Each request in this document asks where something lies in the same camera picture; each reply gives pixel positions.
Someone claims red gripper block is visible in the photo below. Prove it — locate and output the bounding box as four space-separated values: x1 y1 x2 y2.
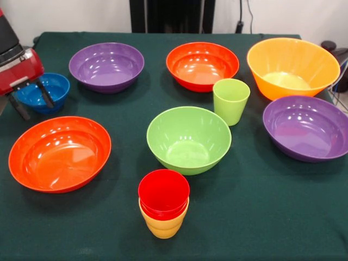
0 48 55 121

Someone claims small blue plastic bowl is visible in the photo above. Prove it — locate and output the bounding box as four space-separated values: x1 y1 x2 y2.
15 72 71 115

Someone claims red plastic cup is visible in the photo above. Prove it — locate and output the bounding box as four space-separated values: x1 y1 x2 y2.
138 169 191 220

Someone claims green plastic bowl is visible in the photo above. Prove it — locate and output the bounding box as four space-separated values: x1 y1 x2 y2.
146 106 233 176

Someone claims yellow plastic cup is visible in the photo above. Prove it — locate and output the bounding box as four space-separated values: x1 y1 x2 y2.
138 197 190 240

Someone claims orange-red plastic bowl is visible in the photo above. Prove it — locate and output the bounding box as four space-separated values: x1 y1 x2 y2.
166 41 240 93
8 116 112 194

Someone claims purple plastic bowl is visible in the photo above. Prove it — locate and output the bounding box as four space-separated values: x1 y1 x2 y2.
68 42 145 95
263 95 348 163

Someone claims green plastic cup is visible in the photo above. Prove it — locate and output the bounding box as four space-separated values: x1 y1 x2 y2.
213 78 251 127

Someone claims dark green tablecloth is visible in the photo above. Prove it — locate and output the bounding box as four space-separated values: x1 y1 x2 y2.
0 32 348 261

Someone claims large orange plastic bowl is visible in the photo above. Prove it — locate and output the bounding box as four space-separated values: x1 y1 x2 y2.
246 37 341 101

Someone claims black chair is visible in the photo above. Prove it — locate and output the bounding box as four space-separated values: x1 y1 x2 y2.
320 40 348 65

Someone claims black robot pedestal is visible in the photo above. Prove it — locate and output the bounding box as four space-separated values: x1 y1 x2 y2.
129 0 216 34

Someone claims black wall cable plug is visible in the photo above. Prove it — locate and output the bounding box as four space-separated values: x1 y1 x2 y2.
235 0 253 35

